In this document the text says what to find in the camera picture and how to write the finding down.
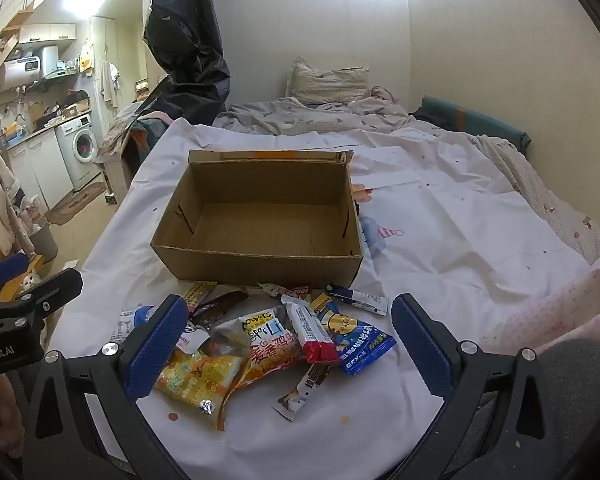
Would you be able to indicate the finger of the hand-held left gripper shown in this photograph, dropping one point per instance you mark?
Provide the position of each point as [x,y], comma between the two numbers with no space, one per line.
[2,267]
[50,292]

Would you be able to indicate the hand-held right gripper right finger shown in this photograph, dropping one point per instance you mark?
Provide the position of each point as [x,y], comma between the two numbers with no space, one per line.
[425,352]

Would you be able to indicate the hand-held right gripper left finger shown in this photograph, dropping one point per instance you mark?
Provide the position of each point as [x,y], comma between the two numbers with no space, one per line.
[155,347]

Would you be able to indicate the blue and white snack packet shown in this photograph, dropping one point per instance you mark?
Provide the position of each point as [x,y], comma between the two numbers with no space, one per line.
[129,324]

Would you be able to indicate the round white snack packet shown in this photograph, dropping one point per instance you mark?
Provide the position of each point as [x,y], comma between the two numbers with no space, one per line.
[192,340]

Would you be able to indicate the yellow snack packet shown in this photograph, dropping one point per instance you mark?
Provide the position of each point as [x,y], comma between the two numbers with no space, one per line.
[195,377]

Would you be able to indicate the blue and yellow snack bag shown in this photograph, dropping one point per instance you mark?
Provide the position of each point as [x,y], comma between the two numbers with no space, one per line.
[360,342]

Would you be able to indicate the dark brown snack packet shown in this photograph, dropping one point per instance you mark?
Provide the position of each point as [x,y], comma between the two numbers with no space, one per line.
[220,307]

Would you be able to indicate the navy and white sachet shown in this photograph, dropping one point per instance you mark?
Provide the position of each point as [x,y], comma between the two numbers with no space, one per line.
[360,302]

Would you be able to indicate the orange and silver chip bag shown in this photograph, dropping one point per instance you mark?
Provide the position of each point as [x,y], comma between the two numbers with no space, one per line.
[265,345]

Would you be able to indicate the brown and white snack bar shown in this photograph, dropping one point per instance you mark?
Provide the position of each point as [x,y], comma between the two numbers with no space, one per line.
[300,391]

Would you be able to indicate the purple and white snack bar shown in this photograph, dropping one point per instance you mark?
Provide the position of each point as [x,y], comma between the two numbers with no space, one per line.
[272,290]

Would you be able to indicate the brown cardboard box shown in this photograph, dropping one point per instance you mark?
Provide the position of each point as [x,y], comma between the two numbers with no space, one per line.
[260,262]

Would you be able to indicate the grey trash bin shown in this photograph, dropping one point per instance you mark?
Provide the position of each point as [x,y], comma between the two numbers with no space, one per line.
[45,242]

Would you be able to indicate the white hanging cloth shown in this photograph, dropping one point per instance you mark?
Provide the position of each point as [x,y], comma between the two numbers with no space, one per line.
[2,200]

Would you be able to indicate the small yellow striped packet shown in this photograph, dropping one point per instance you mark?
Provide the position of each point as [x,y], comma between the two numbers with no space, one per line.
[200,292]

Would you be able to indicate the brown floor rug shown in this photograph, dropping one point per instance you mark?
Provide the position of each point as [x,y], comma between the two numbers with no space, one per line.
[77,202]

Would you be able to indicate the white base cabinet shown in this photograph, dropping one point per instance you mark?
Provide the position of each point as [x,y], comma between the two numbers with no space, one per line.
[40,170]

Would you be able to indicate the red and white snack bar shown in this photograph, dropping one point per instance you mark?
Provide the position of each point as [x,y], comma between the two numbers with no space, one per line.
[307,327]

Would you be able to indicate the pink dotted cloth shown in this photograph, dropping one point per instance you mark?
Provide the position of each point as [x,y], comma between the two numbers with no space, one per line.
[555,310]

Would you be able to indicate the white washing machine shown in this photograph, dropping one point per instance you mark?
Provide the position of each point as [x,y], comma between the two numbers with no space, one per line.
[77,152]

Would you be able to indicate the grey fabric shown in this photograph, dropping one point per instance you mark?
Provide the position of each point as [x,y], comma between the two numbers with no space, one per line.
[580,400]

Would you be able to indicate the pile of clothes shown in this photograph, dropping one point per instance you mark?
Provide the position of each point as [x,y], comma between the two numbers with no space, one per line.
[130,130]

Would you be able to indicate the white water heater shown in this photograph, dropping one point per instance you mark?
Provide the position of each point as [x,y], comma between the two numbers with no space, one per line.
[17,74]

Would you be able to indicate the green mat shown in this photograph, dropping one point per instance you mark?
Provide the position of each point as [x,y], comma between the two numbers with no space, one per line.
[475,120]

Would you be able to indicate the grey floral duvet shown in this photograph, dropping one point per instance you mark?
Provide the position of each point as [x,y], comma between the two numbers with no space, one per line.
[305,117]

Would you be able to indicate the black hanging garment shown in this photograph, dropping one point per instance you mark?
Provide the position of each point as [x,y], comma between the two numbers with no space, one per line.
[190,45]

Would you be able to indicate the floral pillow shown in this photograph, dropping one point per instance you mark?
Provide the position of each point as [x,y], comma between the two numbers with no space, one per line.
[327,82]

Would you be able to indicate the white wall cabinet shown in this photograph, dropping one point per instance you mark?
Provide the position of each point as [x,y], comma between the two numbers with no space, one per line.
[47,33]

